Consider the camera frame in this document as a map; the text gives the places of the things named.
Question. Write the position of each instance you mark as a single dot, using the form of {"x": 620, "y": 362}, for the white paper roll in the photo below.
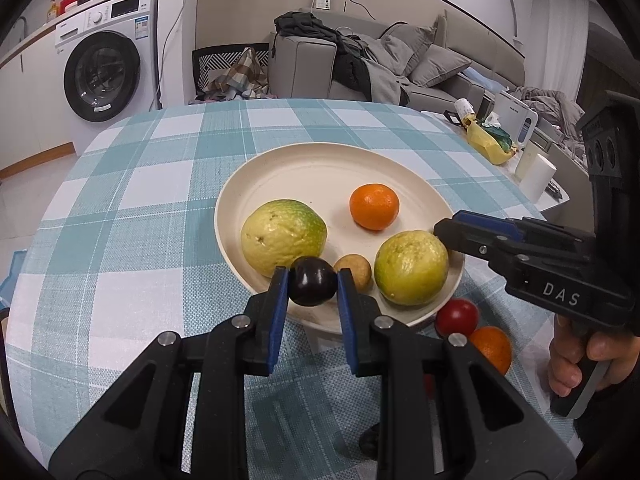
{"x": 535, "y": 177}

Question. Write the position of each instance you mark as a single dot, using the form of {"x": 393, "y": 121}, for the yellow bag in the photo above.
{"x": 487, "y": 150}

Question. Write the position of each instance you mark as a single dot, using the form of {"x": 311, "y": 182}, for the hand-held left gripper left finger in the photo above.
{"x": 277, "y": 320}

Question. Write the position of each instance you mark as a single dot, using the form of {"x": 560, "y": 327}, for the grey duvet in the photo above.
{"x": 550, "y": 107}

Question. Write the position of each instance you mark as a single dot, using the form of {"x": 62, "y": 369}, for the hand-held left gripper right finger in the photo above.
{"x": 346, "y": 315}

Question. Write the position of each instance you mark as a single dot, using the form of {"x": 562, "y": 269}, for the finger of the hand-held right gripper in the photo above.
{"x": 460, "y": 237}
{"x": 492, "y": 225}

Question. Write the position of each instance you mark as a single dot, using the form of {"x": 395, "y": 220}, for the yellow soap bottle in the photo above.
{"x": 52, "y": 11}

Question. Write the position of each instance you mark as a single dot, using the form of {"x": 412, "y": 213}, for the green yellow citrus fruit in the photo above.
{"x": 411, "y": 267}
{"x": 282, "y": 237}

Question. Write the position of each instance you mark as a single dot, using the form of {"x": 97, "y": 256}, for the brown longan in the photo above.
{"x": 357, "y": 270}

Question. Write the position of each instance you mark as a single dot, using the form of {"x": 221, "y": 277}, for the person's right hand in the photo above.
{"x": 565, "y": 360}

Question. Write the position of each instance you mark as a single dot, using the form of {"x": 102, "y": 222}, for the red tomato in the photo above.
{"x": 457, "y": 317}
{"x": 429, "y": 386}

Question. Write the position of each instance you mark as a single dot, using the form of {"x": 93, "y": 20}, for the orange mandarin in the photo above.
{"x": 492, "y": 350}
{"x": 374, "y": 206}

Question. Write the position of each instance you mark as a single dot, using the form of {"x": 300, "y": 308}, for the red box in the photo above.
{"x": 75, "y": 1}

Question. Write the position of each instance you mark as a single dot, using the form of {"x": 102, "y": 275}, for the white washing machine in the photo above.
{"x": 100, "y": 75}

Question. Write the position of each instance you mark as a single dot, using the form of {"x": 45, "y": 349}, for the grey pillow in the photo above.
{"x": 437, "y": 65}
{"x": 405, "y": 47}

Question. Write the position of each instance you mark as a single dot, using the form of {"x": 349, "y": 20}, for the kitchen faucet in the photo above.
{"x": 22, "y": 25}

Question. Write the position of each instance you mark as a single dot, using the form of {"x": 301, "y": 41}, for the plaid cloth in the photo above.
{"x": 245, "y": 75}

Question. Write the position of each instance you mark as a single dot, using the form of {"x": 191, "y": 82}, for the dark clothes pile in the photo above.
{"x": 350, "y": 60}

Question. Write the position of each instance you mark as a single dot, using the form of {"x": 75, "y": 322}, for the white appliance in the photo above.
{"x": 515, "y": 117}

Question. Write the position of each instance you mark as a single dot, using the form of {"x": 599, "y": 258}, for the blue plastic bag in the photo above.
{"x": 15, "y": 265}

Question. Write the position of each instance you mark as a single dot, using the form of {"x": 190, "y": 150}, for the grey sofa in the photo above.
{"x": 300, "y": 67}

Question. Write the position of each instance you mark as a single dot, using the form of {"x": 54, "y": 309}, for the white bottle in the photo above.
{"x": 464, "y": 107}

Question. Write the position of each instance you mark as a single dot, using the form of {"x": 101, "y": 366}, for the white kitchen counter cabinet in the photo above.
{"x": 30, "y": 100}

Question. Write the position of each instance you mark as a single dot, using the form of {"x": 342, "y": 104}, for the black patterned basket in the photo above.
{"x": 210, "y": 62}

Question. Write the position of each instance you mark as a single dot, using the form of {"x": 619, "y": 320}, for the light blue blanket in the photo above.
{"x": 482, "y": 80}

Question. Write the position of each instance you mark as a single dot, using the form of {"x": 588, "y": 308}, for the cream round plate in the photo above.
{"x": 310, "y": 180}

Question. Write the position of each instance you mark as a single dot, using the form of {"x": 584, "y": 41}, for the dark purple plum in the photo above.
{"x": 371, "y": 442}
{"x": 312, "y": 281}

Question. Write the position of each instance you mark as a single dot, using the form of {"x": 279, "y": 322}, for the dark remote control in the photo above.
{"x": 554, "y": 188}

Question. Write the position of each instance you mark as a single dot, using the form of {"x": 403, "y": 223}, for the white tissue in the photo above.
{"x": 489, "y": 120}

